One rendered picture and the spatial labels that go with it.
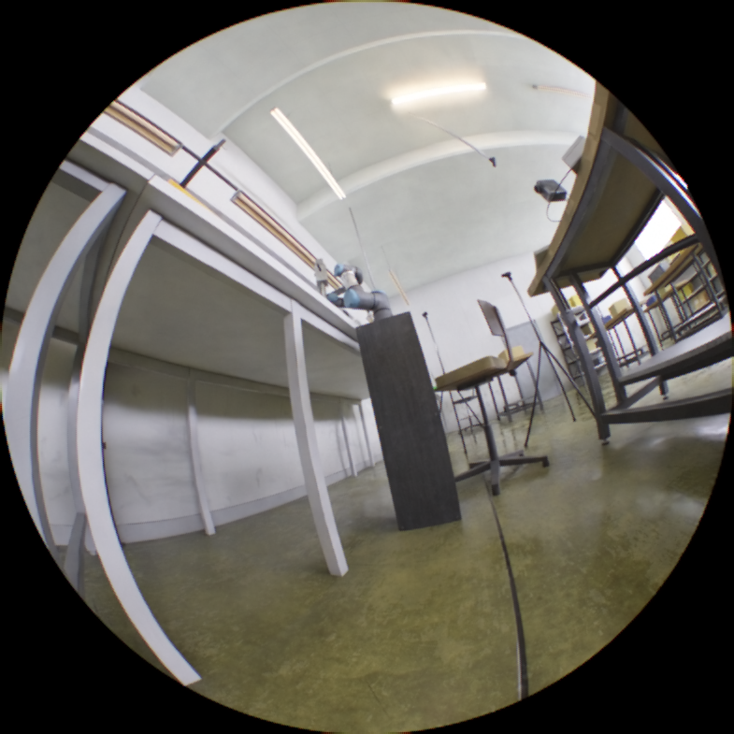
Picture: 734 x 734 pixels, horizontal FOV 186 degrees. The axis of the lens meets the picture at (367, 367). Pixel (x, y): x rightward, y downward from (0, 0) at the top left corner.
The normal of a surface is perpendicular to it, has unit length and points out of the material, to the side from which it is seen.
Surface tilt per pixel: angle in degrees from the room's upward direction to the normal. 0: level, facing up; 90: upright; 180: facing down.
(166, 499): 90
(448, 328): 90
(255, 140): 180
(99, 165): 180
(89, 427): 90
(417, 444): 90
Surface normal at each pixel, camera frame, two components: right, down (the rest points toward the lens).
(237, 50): 0.20, 0.93
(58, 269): 0.89, -0.30
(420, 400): -0.25, -0.24
